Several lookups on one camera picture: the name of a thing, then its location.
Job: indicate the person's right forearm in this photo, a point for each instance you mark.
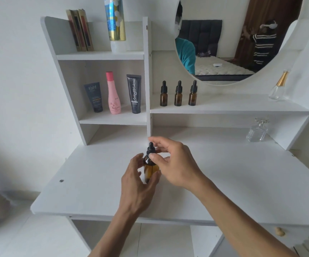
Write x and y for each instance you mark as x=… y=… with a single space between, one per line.
x=240 y=222

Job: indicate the beige drawer knob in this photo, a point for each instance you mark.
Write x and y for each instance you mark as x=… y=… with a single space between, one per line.
x=280 y=231

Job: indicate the clear glass perfume bottle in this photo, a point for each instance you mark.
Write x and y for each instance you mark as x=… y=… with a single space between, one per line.
x=256 y=132

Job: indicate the person's left forearm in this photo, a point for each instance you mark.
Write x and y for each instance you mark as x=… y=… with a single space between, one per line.
x=114 y=235

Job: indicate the black cosmetic tube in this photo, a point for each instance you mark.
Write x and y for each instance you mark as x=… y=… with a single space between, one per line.
x=134 y=93

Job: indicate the round wall mirror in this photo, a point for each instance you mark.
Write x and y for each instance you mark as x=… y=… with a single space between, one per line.
x=224 y=50

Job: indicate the person's right hand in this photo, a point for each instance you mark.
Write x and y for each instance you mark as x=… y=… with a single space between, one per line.
x=179 y=165

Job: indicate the clear perfume bottle gold cap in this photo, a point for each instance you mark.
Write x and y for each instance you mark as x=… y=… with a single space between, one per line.
x=277 y=89

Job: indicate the person's right thumb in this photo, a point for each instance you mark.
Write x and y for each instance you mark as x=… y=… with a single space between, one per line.
x=159 y=160

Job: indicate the person's left thumb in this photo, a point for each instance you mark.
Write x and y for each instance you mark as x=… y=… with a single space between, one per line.
x=136 y=163

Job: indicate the amber glass dropper bottle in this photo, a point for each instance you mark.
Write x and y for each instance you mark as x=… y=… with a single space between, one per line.
x=178 y=97
x=193 y=96
x=163 y=97
x=150 y=169

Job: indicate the person's left hand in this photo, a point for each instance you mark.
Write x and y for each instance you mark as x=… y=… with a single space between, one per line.
x=133 y=190

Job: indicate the white vanity desk with shelves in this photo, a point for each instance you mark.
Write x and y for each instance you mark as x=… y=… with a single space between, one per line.
x=250 y=104

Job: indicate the dark blue cosmetic tube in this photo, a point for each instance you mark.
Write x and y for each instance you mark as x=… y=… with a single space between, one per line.
x=95 y=97

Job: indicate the blue and gold spray can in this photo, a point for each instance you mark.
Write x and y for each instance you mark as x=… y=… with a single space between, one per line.
x=115 y=21

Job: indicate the pink lotion bottle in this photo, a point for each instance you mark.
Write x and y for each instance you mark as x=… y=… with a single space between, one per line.
x=113 y=98

